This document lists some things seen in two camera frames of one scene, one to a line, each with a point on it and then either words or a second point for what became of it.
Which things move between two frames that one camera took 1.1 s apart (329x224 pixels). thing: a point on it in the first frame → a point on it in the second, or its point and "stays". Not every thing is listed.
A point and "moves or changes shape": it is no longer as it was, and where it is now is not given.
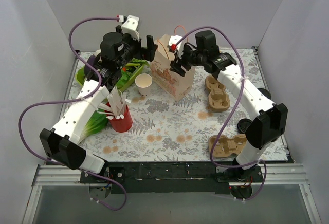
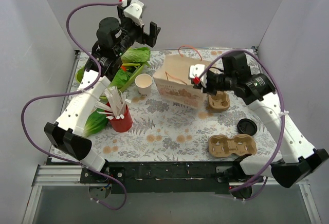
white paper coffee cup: [143, 81] stays
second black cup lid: [242, 125] stays
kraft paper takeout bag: [173, 84] moves or changes shape
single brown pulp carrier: [225, 146] stays
